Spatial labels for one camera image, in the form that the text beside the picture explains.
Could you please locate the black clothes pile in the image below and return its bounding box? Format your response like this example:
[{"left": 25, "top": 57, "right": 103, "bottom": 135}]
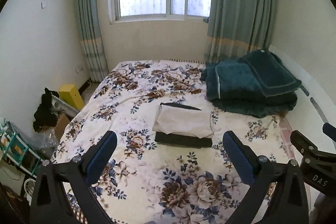
[{"left": 33, "top": 88, "right": 60, "bottom": 132}]

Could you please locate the yellow box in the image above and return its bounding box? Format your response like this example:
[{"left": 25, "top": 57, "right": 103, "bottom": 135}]
[{"left": 58, "top": 84, "right": 84, "bottom": 110}]

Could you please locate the white plastic object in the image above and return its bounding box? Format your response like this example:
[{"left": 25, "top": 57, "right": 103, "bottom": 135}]
[{"left": 24, "top": 179, "right": 36, "bottom": 199}]

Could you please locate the cardboard box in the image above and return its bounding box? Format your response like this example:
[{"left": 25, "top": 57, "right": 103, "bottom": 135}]
[{"left": 54, "top": 114, "right": 70, "bottom": 140}]

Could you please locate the white long-sleeve shirt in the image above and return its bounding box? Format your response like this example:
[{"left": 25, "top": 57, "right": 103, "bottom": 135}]
[{"left": 152, "top": 102, "right": 214, "bottom": 138}]

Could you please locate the clear plastic bag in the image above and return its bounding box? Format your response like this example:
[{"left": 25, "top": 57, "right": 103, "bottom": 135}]
[{"left": 29, "top": 130, "right": 59, "bottom": 159}]

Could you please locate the teal folded blanket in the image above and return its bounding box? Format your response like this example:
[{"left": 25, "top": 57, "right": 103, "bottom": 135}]
[{"left": 201, "top": 60, "right": 298, "bottom": 118}]

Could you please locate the grey metal frame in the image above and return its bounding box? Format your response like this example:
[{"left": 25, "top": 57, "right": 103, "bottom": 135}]
[{"left": 51, "top": 95, "right": 79, "bottom": 115}]

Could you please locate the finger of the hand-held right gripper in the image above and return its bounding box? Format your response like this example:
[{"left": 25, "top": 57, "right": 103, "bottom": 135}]
[
  {"left": 322, "top": 123, "right": 336, "bottom": 141},
  {"left": 290, "top": 130, "right": 336, "bottom": 159}
]

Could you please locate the teal storage rack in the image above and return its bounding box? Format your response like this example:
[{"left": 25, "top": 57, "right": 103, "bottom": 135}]
[{"left": 0, "top": 118, "right": 44, "bottom": 178}]

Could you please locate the teal striped curtain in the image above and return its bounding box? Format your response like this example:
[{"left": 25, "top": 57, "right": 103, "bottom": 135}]
[
  {"left": 204, "top": 0, "right": 276, "bottom": 63},
  {"left": 75, "top": 0, "right": 109, "bottom": 83}
]

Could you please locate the dark red cloth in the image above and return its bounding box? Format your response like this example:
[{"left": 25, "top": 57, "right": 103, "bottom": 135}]
[{"left": 0, "top": 182, "right": 29, "bottom": 224}]

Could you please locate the pink checked sheet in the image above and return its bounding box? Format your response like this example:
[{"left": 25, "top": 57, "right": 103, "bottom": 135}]
[{"left": 278, "top": 115, "right": 298, "bottom": 159}]

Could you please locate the white headboard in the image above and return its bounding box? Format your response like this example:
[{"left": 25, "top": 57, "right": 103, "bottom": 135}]
[{"left": 268, "top": 44, "right": 336, "bottom": 140}]

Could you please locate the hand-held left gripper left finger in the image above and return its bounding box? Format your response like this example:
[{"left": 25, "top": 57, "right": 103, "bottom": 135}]
[{"left": 29, "top": 131, "right": 118, "bottom": 224}]

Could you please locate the floral bedspread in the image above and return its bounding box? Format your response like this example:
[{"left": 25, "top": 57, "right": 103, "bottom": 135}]
[{"left": 50, "top": 59, "right": 297, "bottom": 224}]

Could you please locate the black folded garment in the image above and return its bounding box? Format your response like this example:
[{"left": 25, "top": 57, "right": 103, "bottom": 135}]
[{"left": 154, "top": 132, "right": 213, "bottom": 148}]

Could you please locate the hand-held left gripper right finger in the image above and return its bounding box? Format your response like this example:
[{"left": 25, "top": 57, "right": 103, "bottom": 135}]
[{"left": 222, "top": 131, "right": 309, "bottom": 224}]

